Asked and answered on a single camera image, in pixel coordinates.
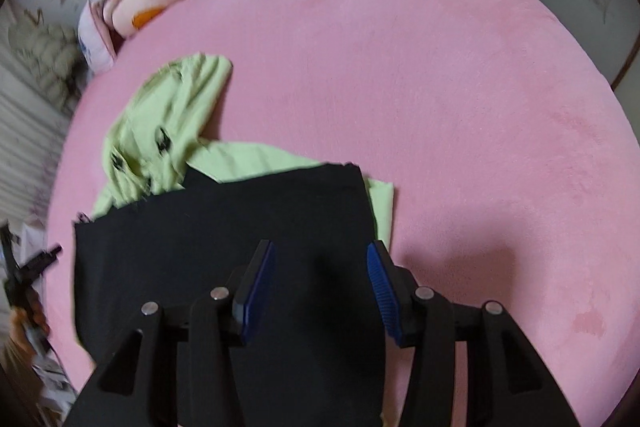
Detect white curtain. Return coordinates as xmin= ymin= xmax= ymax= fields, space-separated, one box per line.
xmin=1 ymin=67 xmax=70 ymax=225

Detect beige puffer jacket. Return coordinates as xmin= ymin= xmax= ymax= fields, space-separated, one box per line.
xmin=8 ymin=10 xmax=88 ymax=116

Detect green and black hooded jacket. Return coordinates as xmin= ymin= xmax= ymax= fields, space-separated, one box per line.
xmin=74 ymin=54 xmax=394 ymax=426

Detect pink bed sheet mattress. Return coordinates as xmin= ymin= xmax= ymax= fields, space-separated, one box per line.
xmin=46 ymin=0 xmax=639 ymax=426

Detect person's left hand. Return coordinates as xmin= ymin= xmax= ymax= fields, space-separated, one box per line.
xmin=9 ymin=291 xmax=50 ymax=364

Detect white cartoon pillow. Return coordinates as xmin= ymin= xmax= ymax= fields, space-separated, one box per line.
xmin=77 ymin=3 xmax=116 ymax=74

